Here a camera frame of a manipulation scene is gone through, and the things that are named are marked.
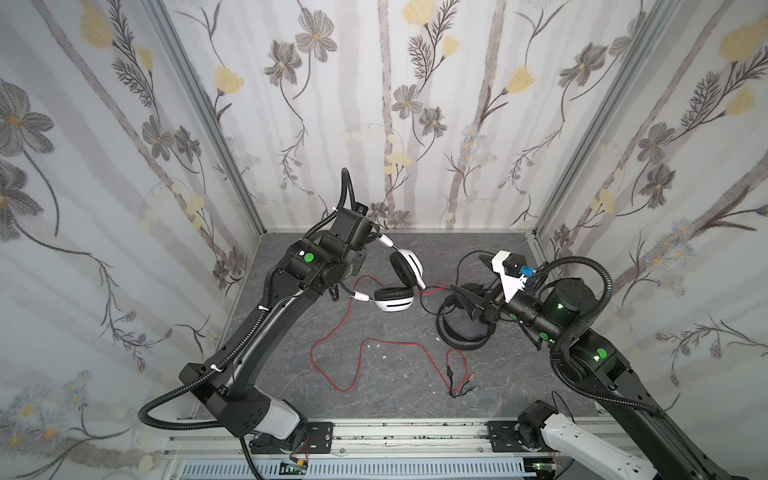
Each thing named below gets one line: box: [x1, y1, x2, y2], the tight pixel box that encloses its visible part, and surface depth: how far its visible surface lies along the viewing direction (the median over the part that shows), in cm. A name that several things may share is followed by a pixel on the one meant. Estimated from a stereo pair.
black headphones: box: [436, 282, 497, 350], surface depth 93 cm
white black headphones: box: [373, 249, 427, 313], surface depth 71 cm
